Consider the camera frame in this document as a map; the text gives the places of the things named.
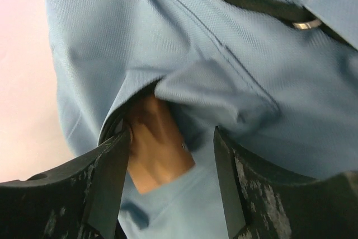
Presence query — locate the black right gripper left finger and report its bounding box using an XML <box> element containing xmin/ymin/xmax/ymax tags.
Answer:
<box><xmin>1</xmin><ymin>130</ymin><xmax>130</xmax><ymax>238</ymax></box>

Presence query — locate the tan cardboard piece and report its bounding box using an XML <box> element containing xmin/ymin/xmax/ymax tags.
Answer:
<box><xmin>125</xmin><ymin>95</ymin><xmax>195</xmax><ymax>194</ymax></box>

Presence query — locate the blue student backpack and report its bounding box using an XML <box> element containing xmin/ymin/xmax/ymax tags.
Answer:
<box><xmin>45</xmin><ymin>0</ymin><xmax>357</xmax><ymax>238</ymax></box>

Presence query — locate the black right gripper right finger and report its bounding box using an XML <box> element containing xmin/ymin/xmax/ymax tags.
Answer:
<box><xmin>214</xmin><ymin>128</ymin><xmax>357</xmax><ymax>238</ymax></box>

